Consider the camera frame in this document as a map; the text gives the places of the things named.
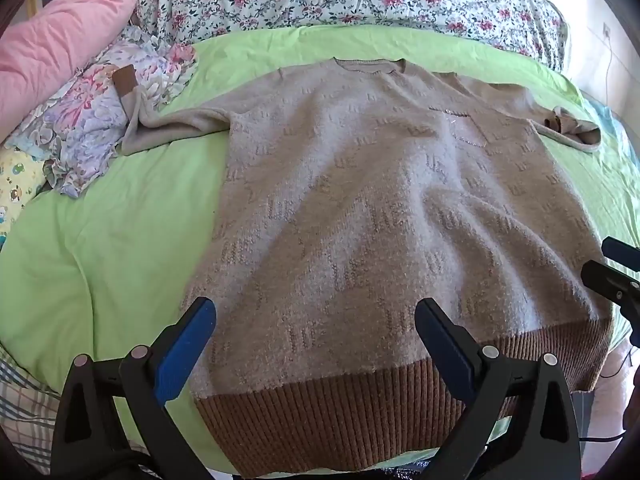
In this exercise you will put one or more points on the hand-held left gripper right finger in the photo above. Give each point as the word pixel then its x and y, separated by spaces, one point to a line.
pixel 445 345

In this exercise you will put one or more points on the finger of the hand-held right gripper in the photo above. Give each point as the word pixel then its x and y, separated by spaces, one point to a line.
pixel 620 252
pixel 607 280

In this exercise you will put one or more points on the beige knit sweater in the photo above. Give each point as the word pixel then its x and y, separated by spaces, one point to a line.
pixel 380 200

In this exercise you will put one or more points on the pink quilt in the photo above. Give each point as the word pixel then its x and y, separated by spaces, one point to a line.
pixel 60 35

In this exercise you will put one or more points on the light blue cloth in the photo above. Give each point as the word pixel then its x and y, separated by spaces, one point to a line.
pixel 602 112

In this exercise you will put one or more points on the yellow cartoon print cloth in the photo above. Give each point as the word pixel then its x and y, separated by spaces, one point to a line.
pixel 20 180

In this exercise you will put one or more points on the green bed sheet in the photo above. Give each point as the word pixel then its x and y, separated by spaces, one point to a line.
pixel 125 240

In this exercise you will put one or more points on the pastel floral cloth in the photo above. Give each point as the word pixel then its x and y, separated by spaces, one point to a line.
pixel 85 110

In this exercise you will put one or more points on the wall socket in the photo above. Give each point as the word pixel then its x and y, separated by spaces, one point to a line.
pixel 607 30

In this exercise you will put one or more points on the plaid cloth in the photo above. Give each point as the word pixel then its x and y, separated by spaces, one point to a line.
pixel 25 410

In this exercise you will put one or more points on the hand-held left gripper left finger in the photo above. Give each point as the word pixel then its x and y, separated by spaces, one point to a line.
pixel 182 345

